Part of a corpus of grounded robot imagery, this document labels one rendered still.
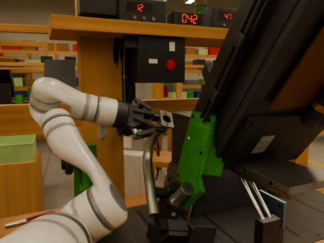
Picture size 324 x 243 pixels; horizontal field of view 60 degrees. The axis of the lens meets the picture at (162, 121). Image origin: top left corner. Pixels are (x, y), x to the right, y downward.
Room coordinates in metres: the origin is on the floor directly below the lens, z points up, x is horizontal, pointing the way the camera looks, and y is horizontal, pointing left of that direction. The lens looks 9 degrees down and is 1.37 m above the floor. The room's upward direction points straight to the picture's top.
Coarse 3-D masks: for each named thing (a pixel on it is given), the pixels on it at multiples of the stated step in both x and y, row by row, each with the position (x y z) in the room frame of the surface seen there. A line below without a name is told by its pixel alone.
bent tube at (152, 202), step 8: (160, 112) 0.79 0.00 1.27; (168, 112) 0.81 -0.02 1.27; (160, 120) 0.78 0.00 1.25; (168, 120) 0.80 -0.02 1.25; (152, 136) 0.82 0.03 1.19; (152, 144) 0.83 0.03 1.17; (144, 152) 0.83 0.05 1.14; (152, 152) 0.84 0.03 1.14; (144, 160) 0.82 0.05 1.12; (144, 168) 0.80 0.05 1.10; (152, 168) 0.81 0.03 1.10; (144, 176) 0.78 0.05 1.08; (152, 176) 0.78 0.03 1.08; (152, 184) 0.76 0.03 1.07; (152, 192) 0.74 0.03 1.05; (152, 200) 0.72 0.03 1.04; (152, 208) 0.70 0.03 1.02; (152, 216) 0.71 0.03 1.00
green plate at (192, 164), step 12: (192, 120) 0.80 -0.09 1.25; (192, 132) 0.78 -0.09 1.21; (204, 132) 0.73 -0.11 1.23; (192, 144) 0.76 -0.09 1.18; (204, 144) 0.71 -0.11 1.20; (180, 156) 0.80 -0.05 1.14; (192, 156) 0.75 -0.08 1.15; (204, 156) 0.70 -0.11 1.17; (180, 168) 0.78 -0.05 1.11; (192, 168) 0.73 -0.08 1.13; (204, 168) 0.72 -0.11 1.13; (216, 168) 0.73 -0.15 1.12; (180, 180) 0.77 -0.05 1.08
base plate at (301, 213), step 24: (312, 192) 1.09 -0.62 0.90; (144, 216) 0.89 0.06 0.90; (192, 216) 0.89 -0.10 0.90; (216, 216) 0.89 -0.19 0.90; (240, 216) 0.89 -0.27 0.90; (288, 216) 0.89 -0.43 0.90; (312, 216) 0.89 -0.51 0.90; (120, 240) 0.75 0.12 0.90; (144, 240) 0.75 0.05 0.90; (216, 240) 0.75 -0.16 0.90; (240, 240) 0.75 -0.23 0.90; (288, 240) 0.75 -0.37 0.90; (312, 240) 0.75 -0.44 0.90
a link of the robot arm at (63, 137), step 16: (48, 128) 0.59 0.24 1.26; (64, 128) 0.59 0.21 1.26; (48, 144) 0.59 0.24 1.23; (64, 144) 0.56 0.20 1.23; (80, 144) 0.57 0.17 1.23; (64, 160) 0.57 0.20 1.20; (80, 160) 0.54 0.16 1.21; (96, 160) 0.56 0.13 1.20; (96, 176) 0.50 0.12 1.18; (96, 192) 0.48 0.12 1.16; (112, 192) 0.49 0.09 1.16; (96, 208) 0.46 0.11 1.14; (112, 208) 0.46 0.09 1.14; (112, 224) 0.46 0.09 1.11
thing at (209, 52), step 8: (192, 48) 8.32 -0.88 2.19; (208, 48) 8.57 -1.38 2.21; (216, 48) 8.55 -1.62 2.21; (192, 56) 8.19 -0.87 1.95; (200, 56) 8.27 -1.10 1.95; (208, 56) 8.35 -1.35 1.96; (216, 56) 8.43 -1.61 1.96; (192, 64) 8.33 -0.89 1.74; (192, 72) 8.19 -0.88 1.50; (200, 72) 8.27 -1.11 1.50; (200, 80) 8.70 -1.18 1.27; (184, 88) 8.12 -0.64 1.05; (168, 96) 8.47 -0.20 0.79; (184, 96) 8.21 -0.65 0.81
